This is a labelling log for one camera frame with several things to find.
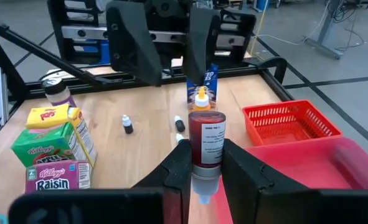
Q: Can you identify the green Apple Jacks box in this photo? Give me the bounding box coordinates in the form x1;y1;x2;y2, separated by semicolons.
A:
11;121;90;168

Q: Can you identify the silver aluminium extrusion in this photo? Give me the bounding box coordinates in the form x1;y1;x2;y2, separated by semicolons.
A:
0;67;9;125

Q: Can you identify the pink plastic tray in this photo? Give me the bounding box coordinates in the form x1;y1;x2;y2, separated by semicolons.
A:
213;136;368;224

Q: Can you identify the yellow Corn Pops box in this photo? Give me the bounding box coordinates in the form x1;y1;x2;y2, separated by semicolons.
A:
25;103;98;169

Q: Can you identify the black-lidded spice jar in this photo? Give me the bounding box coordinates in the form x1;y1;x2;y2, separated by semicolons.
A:
40;77;78;108

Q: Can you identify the red mesh basket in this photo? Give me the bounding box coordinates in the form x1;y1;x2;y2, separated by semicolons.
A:
242;99;343;147

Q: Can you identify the black cable tangle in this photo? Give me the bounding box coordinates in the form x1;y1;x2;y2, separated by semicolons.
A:
328;0;367;52

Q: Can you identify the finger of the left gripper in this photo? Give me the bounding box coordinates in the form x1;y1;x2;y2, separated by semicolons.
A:
182;7;222;85
105;0;163;87

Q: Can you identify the orange squeeze bottle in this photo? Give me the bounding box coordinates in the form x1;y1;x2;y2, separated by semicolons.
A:
192;86;212;113

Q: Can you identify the yellow looped cable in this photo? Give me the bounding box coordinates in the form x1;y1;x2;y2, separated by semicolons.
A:
250;0;270;57

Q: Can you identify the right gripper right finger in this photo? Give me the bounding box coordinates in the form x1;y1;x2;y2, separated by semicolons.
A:
220;139;368;224

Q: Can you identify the purple Raisin Bran box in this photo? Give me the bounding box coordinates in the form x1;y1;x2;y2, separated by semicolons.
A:
24;159;93;194

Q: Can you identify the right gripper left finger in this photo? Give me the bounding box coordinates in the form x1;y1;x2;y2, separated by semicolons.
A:
8;139;193;224

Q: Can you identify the blue Frosted Flakes box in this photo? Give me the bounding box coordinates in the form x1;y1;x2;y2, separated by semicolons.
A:
186;63;219;113

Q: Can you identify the red liquid bottle white cap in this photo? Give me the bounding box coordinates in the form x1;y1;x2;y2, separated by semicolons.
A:
188;111;227;205

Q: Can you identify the black table frame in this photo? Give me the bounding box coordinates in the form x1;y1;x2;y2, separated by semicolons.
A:
0;11;296;147

